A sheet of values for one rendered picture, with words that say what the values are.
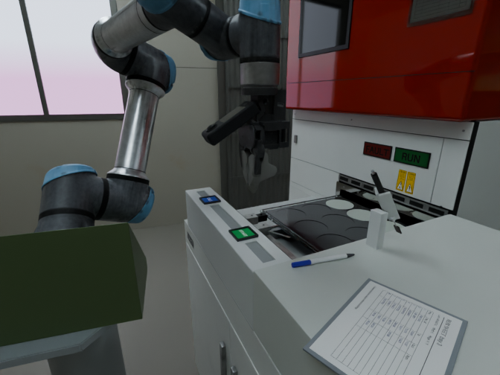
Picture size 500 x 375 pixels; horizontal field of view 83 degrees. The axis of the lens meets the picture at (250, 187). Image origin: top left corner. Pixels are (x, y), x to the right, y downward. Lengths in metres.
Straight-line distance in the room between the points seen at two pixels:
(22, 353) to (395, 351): 0.65
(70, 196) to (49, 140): 2.20
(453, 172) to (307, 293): 0.60
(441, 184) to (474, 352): 0.56
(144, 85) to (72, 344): 0.66
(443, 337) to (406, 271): 0.16
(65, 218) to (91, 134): 2.15
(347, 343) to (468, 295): 0.26
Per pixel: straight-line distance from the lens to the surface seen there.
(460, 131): 0.94
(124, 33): 0.74
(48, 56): 2.90
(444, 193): 0.98
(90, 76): 2.83
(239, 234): 0.69
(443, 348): 0.50
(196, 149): 2.86
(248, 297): 0.63
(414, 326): 0.51
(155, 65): 0.94
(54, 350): 0.73
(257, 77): 0.54
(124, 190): 0.84
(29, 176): 3.09
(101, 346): 0.86
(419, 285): 0.61
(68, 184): 0.80
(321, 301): 0.51
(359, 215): 1.02
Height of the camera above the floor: 1.28
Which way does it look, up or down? 18 degrees down
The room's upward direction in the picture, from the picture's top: straight up
